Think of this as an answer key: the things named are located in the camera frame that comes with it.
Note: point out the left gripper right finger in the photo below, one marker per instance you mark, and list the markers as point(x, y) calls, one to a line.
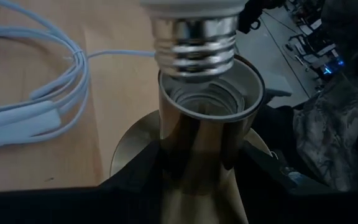
point(306, 207)

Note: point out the grey mottled fabric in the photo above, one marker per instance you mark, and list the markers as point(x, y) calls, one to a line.
point(331, 133)

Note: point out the frosted white lightbulb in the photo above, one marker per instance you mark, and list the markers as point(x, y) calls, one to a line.
point(194, 46)

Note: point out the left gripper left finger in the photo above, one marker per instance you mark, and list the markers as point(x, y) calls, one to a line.
point(73, 207)

